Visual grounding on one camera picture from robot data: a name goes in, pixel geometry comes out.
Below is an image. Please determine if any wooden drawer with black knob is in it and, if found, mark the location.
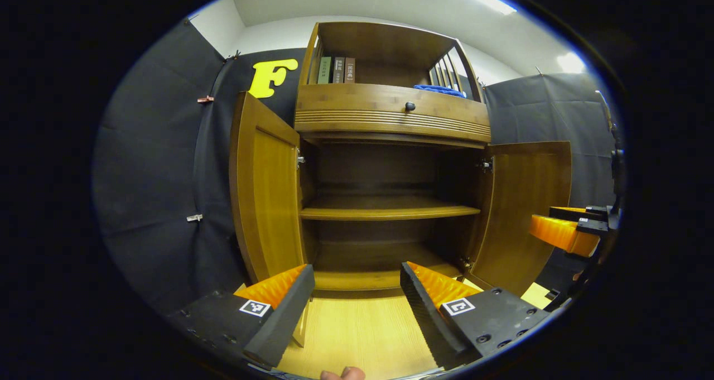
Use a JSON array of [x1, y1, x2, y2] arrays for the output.
[[294, 83, 493, 144]]

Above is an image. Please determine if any black backdrop cloth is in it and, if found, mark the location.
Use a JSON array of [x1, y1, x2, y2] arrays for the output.
[[92, 20, 620, 314]]

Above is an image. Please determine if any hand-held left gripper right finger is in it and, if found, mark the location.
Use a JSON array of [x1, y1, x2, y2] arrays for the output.
[[399, 261, 553, 371]]

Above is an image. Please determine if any wooden double-door shoe cabinet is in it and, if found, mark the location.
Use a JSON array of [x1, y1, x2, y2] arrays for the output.
[[293, 22, 494, 292]]

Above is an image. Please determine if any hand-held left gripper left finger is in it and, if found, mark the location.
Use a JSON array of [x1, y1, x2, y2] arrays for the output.
[[167, 264, 316, 368]]

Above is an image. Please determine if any wooden cabinet door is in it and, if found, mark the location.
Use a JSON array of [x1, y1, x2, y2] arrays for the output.
[[471, 141, 573, 297], [229, 92, 307, 285]]

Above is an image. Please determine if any ceiling light panel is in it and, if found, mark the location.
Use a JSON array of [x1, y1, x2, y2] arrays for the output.
[[556, 51, 587, 74]]

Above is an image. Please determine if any blue folded towel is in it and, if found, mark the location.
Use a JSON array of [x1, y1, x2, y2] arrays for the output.
[[413, 84, 467, 99]]

